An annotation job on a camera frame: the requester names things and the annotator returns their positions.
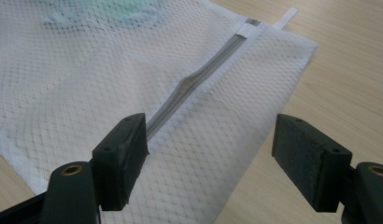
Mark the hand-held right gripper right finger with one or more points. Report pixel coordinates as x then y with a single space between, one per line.
314 161

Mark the white mesh laundry bag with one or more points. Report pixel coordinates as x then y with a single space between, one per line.
87 81

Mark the green cloth inside mesh bag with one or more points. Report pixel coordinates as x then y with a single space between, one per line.
118 11

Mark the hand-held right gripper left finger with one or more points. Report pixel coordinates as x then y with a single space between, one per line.
118 161

